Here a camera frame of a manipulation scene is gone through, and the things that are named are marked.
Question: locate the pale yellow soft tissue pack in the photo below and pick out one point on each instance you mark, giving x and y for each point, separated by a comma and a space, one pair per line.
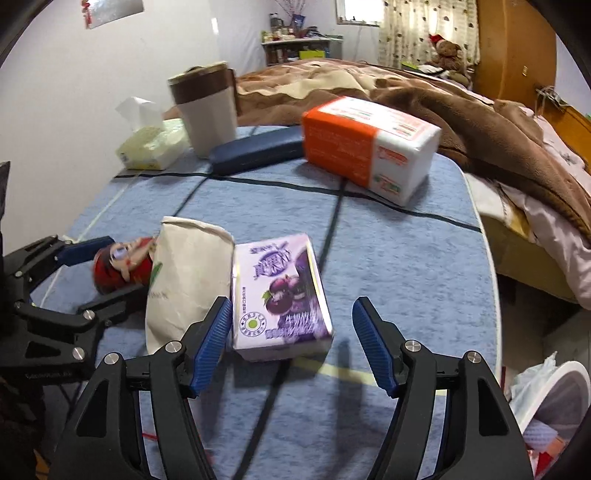
147, 147

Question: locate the wooden wardrobe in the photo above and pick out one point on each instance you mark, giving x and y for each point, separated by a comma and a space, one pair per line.
512, 46

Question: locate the cluttered wall shelf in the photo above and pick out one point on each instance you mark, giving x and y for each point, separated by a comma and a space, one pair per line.
300, 53

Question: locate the wooden headboard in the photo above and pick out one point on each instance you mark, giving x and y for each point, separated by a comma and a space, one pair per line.
577, 129

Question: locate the small window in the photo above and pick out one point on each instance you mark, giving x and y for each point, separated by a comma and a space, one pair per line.
358, 11

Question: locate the dark blue glasses case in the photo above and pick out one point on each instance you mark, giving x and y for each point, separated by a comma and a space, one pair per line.
254, 147

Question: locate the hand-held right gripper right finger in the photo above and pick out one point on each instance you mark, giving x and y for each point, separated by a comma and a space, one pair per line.
374, 344

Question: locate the purple decorative branches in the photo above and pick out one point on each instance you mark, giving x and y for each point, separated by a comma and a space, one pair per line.
293, 7

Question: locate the brown teddy bear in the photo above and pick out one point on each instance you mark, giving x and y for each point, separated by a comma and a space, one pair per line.
450, 57

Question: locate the orange and white tissue pack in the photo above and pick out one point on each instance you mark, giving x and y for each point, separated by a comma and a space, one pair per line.
341, 134

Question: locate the patterned curtain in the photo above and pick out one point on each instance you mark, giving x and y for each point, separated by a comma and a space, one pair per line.
425, 32

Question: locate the pink quilt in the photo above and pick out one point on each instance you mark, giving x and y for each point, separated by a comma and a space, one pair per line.
554, 221

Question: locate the beige cup with brown band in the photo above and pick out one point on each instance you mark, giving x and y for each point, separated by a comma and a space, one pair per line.
207, 124

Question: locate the brown fleece blanket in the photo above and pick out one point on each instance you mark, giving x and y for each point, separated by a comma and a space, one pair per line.
461, 110

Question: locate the blue checked tablecloth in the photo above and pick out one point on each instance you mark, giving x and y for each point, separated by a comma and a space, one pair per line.
406, 258

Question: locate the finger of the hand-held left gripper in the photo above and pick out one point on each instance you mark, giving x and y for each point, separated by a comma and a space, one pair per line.
85, 249
111, 307

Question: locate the white round waste bin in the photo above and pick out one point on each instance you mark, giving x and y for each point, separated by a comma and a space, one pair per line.
572, 374

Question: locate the wall poster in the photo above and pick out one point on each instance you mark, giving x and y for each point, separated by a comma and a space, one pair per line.
113, 11

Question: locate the yellow mattress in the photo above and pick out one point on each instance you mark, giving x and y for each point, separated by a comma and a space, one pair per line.
521, 258

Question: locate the red round can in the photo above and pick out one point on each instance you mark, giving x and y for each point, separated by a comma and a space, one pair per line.
134, 277

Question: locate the cream paper bag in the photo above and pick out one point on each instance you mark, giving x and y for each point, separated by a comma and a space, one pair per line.
184, 277

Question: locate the purple drink carton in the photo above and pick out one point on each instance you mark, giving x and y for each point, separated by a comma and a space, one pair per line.
277, 295

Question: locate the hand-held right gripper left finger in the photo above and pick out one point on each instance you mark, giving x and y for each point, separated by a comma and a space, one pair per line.
212, 344

